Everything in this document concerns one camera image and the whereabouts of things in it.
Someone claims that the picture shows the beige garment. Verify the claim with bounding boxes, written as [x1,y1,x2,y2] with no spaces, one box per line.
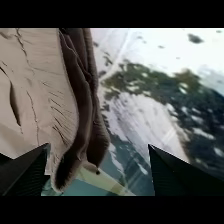
[0,28,81,194]

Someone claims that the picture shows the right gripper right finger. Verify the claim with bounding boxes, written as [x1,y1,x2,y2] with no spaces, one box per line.
[147,143,224,197]

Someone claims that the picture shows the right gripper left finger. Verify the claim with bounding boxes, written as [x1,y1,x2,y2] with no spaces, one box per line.
[0,142,51,197]

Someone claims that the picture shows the brown garment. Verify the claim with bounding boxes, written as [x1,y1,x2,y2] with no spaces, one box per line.
[54,28,111,191]

